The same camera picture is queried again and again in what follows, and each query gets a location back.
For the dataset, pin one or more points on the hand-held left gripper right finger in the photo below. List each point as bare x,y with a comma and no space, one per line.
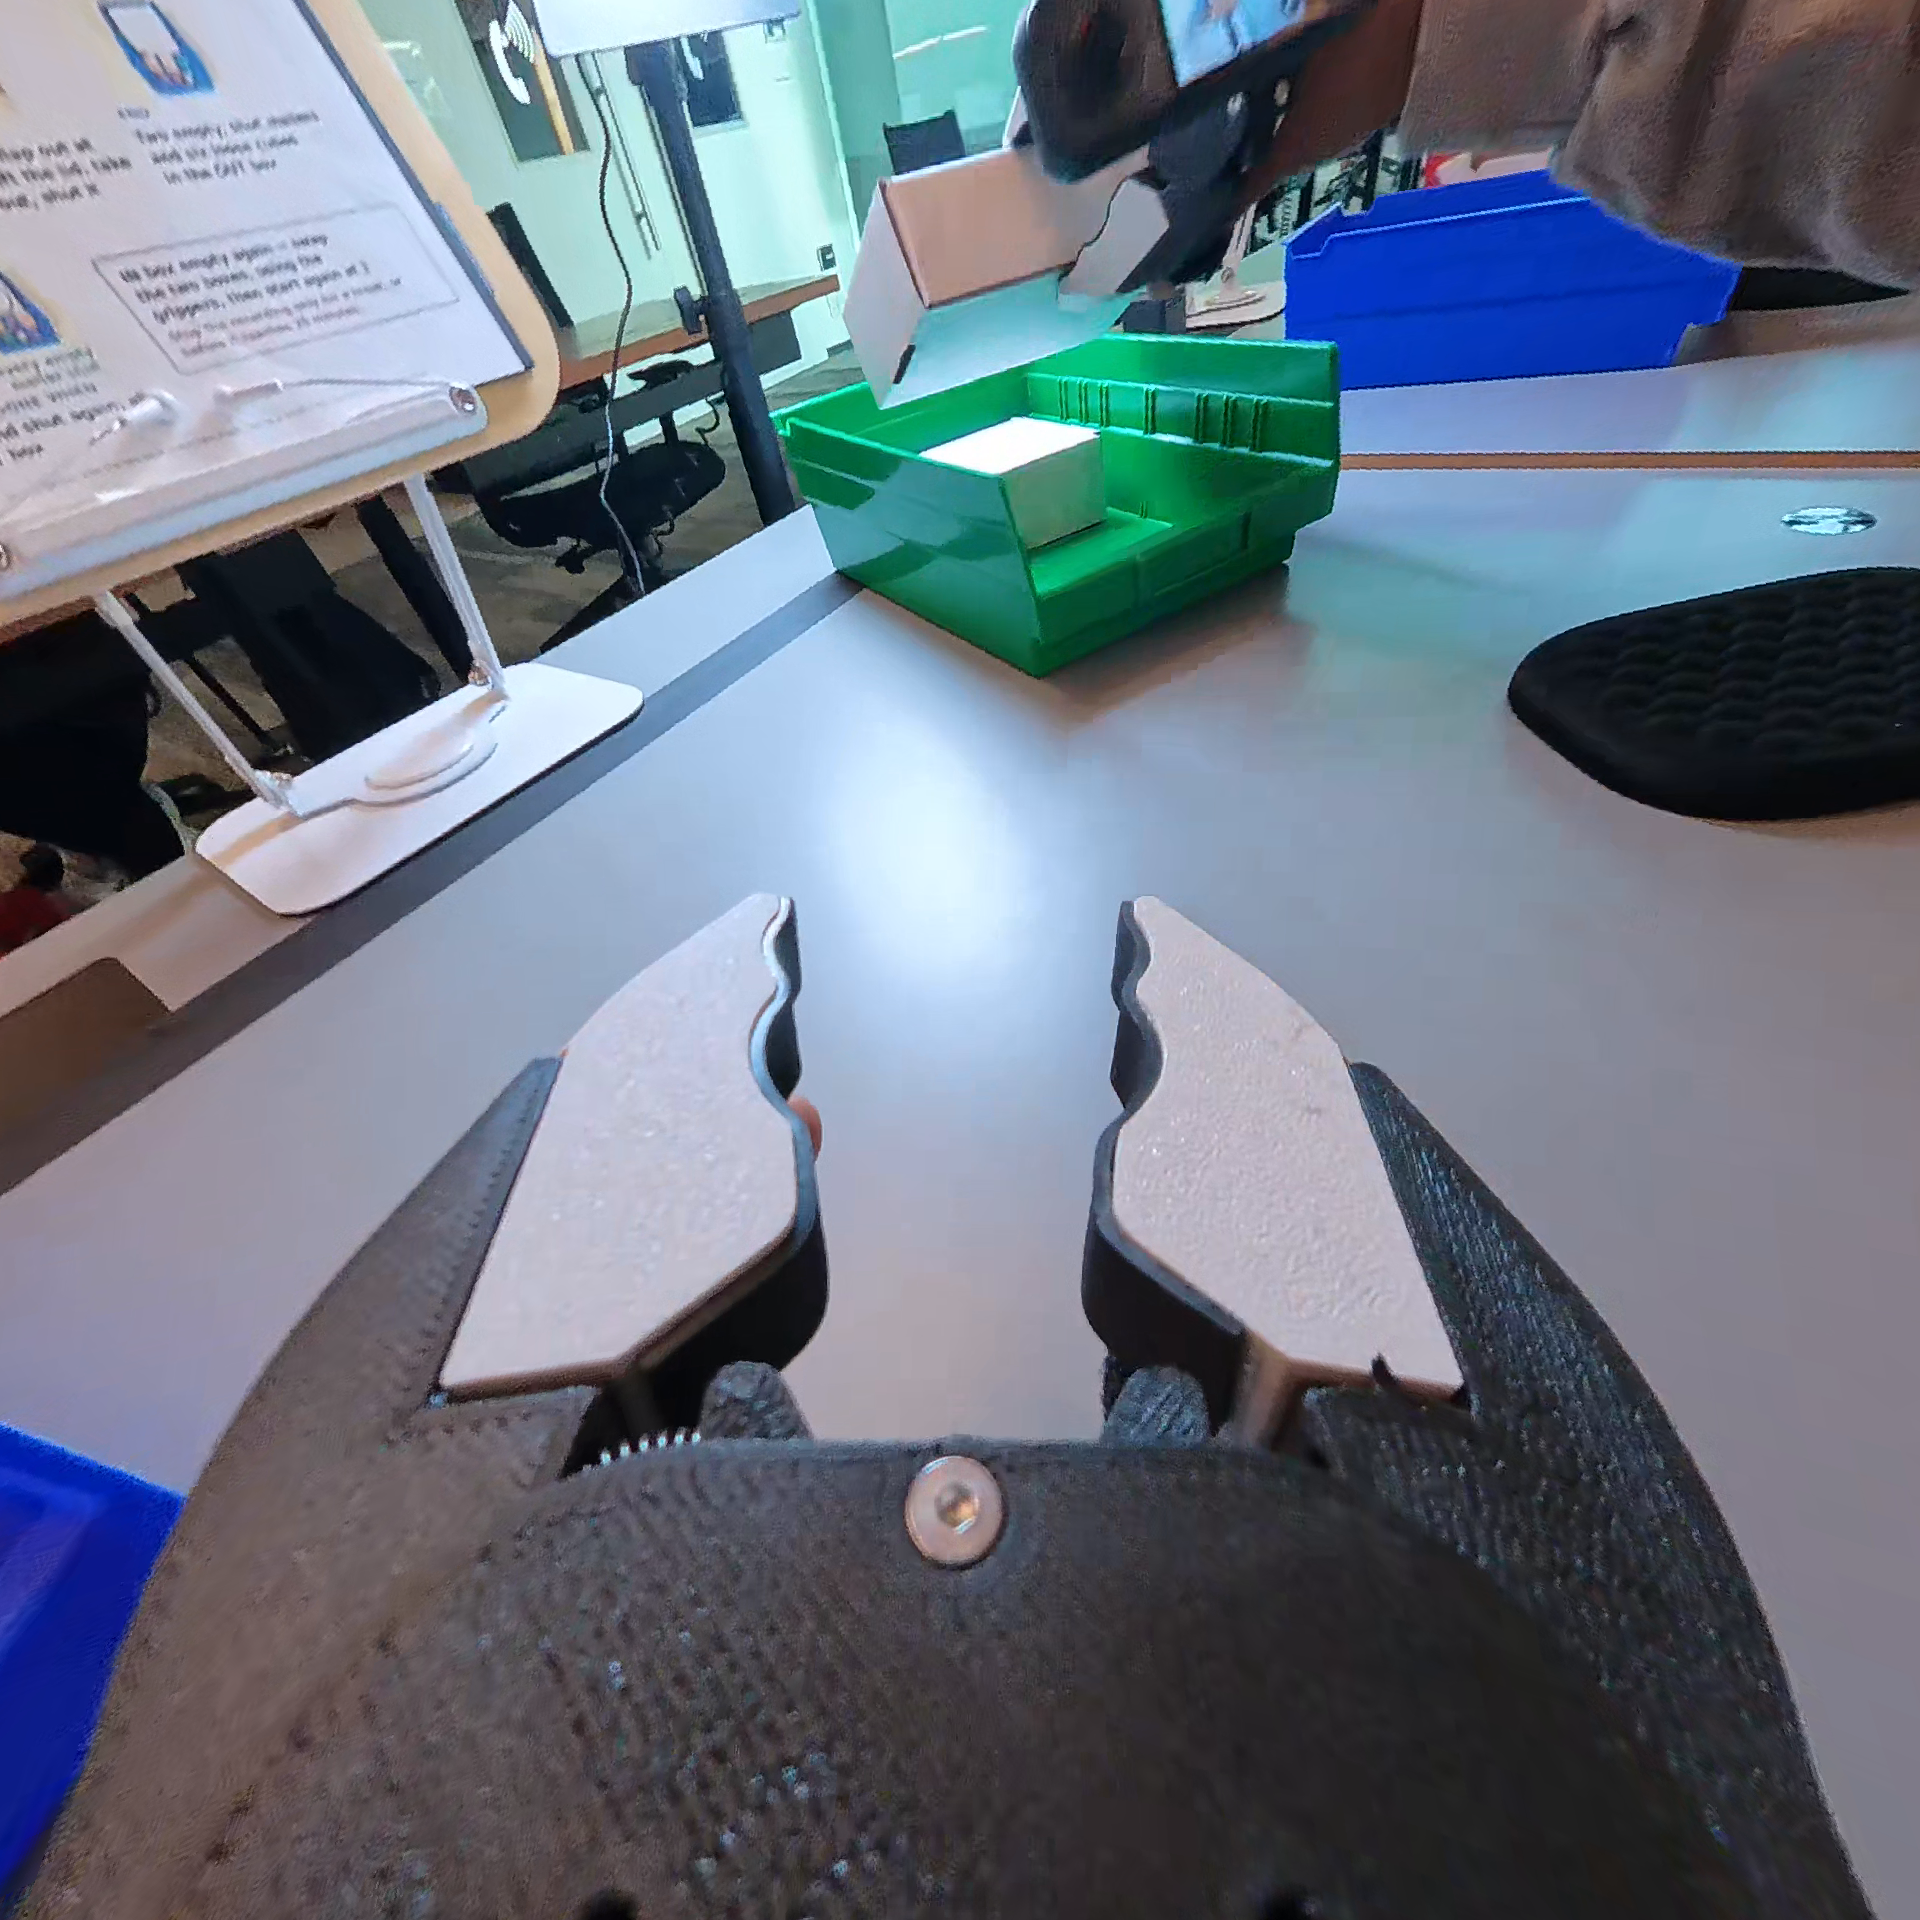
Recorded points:
1269,1185

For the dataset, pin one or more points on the black monitor pole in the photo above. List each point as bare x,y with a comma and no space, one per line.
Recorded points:
721,301

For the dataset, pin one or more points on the round desk grommet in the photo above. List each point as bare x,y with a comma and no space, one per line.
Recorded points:
1826,519

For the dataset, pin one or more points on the person's right hand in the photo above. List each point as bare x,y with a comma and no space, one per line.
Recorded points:
1350,104

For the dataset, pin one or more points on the black office chair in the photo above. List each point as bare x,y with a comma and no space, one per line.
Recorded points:
630,495

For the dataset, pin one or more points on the white cardboard box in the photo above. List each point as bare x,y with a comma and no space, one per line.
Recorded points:
1029,481
961,249

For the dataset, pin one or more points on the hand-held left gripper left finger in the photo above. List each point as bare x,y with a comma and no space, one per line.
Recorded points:
644,1171

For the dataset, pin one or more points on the brown background table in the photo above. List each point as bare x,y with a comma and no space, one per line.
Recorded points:
660,323

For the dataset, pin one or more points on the black textured mat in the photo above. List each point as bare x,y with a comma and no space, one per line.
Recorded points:
1741,698

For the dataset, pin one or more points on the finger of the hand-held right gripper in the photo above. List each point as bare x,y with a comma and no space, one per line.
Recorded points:
1123,240

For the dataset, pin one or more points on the black wall poster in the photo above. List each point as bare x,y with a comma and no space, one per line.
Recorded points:
524,75

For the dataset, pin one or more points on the blue plastic bin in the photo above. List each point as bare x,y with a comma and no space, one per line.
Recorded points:
69,1620
1484,285

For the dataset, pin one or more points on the wooden document stand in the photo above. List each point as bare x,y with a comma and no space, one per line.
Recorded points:
451,735

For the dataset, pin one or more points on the printed instruction sheet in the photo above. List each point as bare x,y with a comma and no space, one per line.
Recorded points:
225,180

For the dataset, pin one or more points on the green plastic bin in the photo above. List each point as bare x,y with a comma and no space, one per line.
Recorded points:
1080,601

